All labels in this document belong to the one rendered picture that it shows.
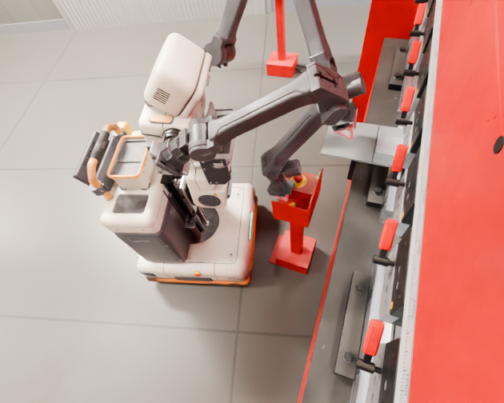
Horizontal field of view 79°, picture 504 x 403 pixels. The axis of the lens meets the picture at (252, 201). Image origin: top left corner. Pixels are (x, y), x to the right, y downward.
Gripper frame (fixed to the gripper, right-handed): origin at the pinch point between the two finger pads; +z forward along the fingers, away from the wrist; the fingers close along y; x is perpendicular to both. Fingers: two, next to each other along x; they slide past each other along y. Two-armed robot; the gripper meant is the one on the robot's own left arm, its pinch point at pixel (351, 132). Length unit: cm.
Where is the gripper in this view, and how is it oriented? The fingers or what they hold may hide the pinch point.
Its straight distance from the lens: 118.0
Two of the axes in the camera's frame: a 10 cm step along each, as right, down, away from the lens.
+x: -7.6, 0.4, 6.5
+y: 3.3, -8.3, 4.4
